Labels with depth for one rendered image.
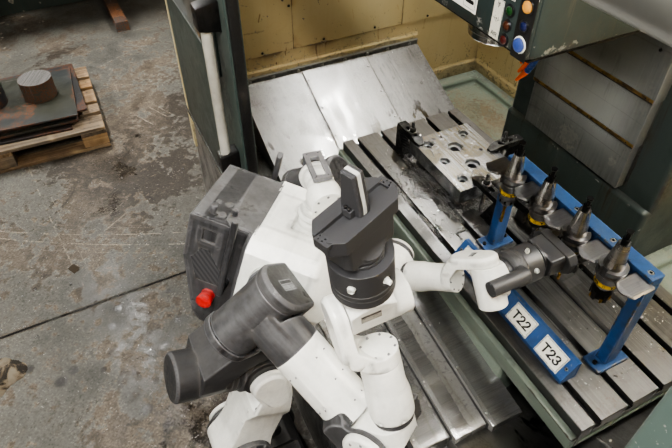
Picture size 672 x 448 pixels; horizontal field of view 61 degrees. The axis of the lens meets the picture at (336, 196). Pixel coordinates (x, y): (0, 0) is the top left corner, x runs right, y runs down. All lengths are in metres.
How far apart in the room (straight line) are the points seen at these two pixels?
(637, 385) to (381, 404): 0.85
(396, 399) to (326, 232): 0.34
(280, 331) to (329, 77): 1.80
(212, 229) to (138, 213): 2.21
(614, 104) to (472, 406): 1.02
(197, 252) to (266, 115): 1.40
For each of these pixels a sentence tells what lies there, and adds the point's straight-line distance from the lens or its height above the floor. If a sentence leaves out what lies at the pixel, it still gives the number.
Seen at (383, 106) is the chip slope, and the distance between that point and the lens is 2.58.
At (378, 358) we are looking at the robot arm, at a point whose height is 1.43.
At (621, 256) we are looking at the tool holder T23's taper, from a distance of 1.32.
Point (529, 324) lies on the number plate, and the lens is 1.56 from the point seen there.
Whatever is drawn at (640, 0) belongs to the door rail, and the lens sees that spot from 0.40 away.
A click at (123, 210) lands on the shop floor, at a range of 3.32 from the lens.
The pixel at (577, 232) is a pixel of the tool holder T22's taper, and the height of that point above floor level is 1.24.
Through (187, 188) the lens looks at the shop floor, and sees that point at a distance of 3.36.
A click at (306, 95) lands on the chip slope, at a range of 2.54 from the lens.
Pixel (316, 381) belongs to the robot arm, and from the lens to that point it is 0.96.
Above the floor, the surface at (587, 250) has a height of 1.22.
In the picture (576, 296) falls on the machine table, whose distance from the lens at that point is 1.72.
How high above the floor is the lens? 2.15
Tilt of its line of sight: 42 degrees down
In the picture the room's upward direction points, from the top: straight up
